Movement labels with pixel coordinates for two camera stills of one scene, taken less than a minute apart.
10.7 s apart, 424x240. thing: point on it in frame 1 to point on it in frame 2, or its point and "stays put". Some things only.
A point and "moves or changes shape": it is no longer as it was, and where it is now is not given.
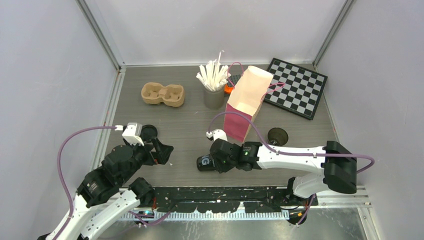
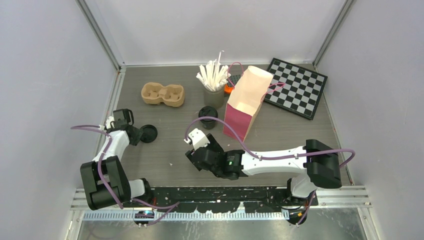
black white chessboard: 294,89 stays put
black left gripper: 161,155 to 138,134
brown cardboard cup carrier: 172,95 stays put
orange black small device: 232,80 stays put
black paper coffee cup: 205,163 moves or changes shape
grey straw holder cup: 214,100 stays put
